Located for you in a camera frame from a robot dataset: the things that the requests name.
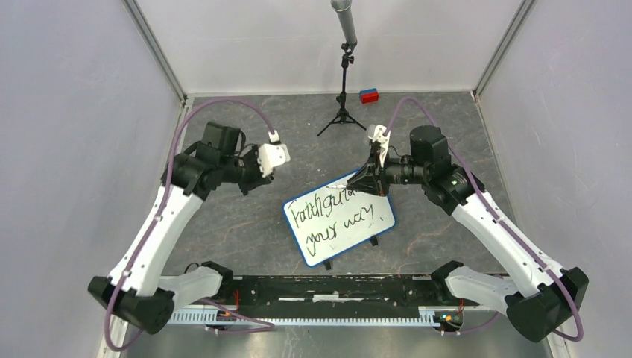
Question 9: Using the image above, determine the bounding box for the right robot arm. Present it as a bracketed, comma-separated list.
[346, 125, 589, 342]

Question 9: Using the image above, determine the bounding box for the blue-framed whiteboard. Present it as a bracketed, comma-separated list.
[282, 171, 396, 267]

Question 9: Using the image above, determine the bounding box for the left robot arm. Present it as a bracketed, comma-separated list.
[88, 122, 286, 334]

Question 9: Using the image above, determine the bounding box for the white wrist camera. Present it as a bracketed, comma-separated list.
[256, 130, 291, 178]
[367, 125, 390, 168]

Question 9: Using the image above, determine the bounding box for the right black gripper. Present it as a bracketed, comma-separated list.
[347, 146, 429, 196]

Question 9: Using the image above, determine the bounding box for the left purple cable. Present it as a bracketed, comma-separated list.
[102, 98, 277, 353]

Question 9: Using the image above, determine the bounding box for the silver microphone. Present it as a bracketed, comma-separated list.
[317, 0, 367, 136]

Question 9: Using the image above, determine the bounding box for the red and blue eraser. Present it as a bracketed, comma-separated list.
[358, 88, 379, 104]

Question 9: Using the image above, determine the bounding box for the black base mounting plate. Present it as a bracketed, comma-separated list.
[211, 274, 475, 319]

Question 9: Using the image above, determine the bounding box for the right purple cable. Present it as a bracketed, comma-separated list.
[385, 95, 586, 343]

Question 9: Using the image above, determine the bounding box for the purple cable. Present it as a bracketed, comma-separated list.
[102, 98, 277, 353]
[385, 95, 586, 343]

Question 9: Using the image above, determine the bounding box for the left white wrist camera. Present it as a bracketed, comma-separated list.
[256, 130, 291, 178]

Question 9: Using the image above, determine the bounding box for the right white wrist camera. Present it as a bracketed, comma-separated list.
[367, 125, 390, 168]

